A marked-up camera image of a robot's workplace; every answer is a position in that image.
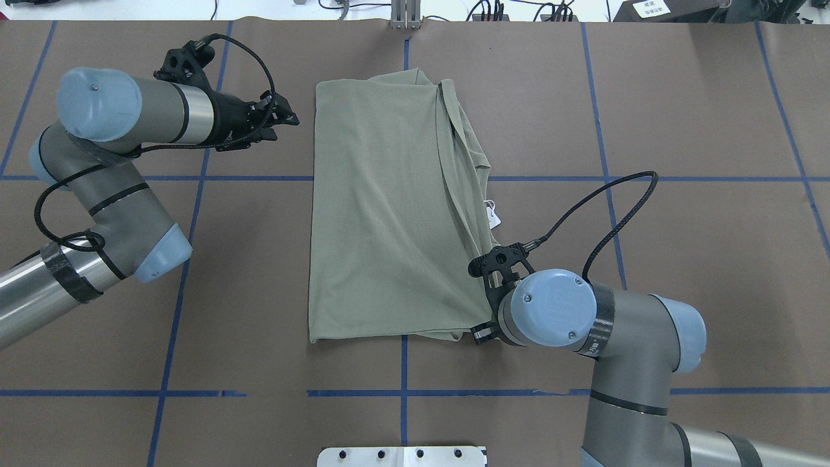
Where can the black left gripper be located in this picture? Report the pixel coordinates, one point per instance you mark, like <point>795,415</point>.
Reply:
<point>230,117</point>

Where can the olive green long-sleeve shirt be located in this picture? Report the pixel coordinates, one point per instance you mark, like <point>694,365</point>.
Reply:
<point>399,211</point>

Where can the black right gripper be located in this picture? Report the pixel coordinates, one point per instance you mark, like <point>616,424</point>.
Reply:
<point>482,333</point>

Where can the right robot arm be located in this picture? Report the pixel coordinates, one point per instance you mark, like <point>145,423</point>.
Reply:
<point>638,342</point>

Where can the white shirt neck tag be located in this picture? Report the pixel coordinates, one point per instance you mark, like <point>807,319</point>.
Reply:
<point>492,217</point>

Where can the black box with label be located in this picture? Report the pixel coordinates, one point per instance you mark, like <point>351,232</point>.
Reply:
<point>670,11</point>

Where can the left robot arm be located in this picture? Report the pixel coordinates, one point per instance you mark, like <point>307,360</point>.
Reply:
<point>103,222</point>

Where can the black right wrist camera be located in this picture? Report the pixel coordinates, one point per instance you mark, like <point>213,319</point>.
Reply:
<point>496,267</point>

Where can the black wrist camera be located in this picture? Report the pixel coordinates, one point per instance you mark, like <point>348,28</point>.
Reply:
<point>496,267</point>
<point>185,61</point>

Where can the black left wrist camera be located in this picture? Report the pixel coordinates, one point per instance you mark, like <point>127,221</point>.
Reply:
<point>185,61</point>

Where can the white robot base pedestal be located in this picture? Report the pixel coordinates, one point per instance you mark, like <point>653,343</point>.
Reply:
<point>403,456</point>

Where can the aluminium frame post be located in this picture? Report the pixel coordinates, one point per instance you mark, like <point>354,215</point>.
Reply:
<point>405,15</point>

